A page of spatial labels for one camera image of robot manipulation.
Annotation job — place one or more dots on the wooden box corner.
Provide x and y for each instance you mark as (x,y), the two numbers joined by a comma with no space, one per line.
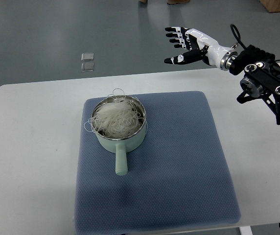
(272,6)

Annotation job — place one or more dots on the blue textured mat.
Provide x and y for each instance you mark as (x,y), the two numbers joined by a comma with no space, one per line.
(177,178)

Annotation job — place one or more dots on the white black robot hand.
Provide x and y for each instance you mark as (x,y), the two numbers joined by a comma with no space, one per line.
(200,47)

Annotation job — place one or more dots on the upper floor socket plate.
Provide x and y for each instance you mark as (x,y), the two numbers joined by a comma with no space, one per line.
(87,56)

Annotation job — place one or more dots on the mint green steel pot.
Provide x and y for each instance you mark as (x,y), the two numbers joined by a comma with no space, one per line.
(122,146)

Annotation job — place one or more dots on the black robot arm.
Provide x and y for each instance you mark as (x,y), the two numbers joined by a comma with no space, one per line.
(261,74)

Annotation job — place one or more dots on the white vermicelli bundle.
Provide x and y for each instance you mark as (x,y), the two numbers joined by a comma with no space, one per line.
(118,116)

